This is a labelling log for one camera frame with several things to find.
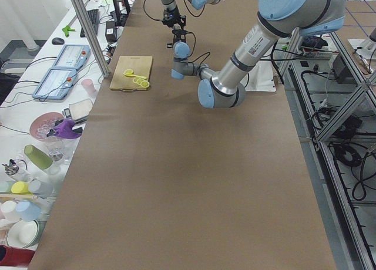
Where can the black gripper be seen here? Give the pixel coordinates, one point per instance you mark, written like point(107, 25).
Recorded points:
point(169, 17)
point(177, 33)

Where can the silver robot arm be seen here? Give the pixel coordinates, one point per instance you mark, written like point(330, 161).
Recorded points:
point(196, 4)
point(275, 19)

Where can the pink plastic cup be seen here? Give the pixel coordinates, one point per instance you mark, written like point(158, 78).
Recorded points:
point(89, 87)

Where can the grey blue cup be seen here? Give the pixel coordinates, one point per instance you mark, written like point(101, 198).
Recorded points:
point(40, 188)

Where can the yellow cup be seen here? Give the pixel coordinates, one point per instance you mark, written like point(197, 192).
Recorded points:
point(20, 187)

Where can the mint green cup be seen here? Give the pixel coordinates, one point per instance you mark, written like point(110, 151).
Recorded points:
point(6, 186)

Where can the light blue cup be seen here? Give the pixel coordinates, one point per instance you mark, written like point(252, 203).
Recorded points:
point(28, 211)

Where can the white cup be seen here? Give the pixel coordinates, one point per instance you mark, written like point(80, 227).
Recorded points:
point(8, 209)

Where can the lemon slice outer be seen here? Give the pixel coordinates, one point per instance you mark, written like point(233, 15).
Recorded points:
point(144, 84)

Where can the black power adapter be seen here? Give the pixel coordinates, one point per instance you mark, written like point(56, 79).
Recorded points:
point(111, 31)

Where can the black keyboard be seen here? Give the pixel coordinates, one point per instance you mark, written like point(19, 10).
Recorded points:
point(93, 16)

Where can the upper teach pendant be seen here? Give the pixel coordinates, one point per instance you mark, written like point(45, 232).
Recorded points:
point(72, 56)

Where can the teach pendant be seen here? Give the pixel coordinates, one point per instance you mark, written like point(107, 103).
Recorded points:
point(56, 84)
point(72, 56)

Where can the black computer mouse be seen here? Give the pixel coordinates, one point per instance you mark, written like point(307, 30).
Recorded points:
point(57, 41)

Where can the white kitchen scale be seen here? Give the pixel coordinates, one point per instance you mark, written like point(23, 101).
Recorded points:
point(81, 109)

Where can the lower teach pendant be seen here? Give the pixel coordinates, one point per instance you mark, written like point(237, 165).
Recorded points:
point(56, 84)

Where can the purple cloth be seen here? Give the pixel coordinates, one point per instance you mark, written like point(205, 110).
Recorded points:
point(64, 129)

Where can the pink bowl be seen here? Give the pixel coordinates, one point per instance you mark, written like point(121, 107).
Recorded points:
point(41, 126)

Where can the metal pourer bottle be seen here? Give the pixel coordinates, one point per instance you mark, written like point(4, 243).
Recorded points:
point(17, 170)

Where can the white bowl green rim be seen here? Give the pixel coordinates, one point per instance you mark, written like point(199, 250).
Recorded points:
point(23, 234)

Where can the red container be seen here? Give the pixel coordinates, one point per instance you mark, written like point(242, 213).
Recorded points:
point(16, 257)

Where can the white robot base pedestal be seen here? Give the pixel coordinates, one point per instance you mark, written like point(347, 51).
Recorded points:
point(261, 78)

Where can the aluminium frame post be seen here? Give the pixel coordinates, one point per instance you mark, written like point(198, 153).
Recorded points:
point(80, 10)

